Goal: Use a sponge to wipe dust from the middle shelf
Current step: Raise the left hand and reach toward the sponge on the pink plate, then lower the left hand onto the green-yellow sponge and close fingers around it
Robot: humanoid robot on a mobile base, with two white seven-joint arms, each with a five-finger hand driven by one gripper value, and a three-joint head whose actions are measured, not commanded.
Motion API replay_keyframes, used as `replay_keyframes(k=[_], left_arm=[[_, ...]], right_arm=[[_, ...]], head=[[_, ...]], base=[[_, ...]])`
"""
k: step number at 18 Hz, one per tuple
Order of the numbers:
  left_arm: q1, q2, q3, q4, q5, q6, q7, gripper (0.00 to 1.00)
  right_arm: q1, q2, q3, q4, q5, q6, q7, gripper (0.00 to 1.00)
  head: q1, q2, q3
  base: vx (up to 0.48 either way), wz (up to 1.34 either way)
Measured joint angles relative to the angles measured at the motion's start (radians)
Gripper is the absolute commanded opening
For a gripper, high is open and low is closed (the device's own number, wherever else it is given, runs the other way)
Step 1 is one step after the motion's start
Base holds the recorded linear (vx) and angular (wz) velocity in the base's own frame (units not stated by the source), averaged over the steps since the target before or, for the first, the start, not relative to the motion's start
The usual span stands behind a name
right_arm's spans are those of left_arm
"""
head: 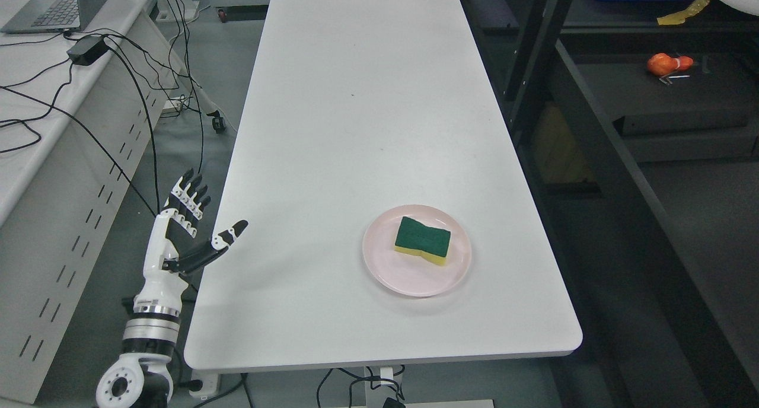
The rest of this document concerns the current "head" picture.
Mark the grey laptop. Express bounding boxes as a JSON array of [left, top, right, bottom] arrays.
[[2, 0, 108, 34]]

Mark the orange toy object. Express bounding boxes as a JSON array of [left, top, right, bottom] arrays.
[[647, 52, 695, 77]]

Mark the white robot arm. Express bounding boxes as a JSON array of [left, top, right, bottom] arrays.
[[95, 313, 181, 407]]

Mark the white side desk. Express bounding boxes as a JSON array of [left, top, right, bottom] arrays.
[[1, 33, 165, 406]]

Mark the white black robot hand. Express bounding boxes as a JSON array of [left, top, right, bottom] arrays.
[[133, 168, 248, 318]]

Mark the green yellow sponge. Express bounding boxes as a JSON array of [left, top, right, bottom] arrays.
[[394, 216, 452, 266]]

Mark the white table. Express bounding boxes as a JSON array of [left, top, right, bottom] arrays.
[[184, 0, 583, 373]]

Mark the pink round plate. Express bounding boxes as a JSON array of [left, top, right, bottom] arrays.
[[362, 205, 473, 298]]

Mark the yellow tape strip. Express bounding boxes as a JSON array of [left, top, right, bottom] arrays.
[[656, 0, 711, 26]]

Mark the dark metal shelf rack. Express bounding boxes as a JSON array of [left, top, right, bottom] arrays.
[[463, 0, 757, 407]]

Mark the black power adapter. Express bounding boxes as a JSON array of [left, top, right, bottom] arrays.
[[66, 34, 110, 66]]

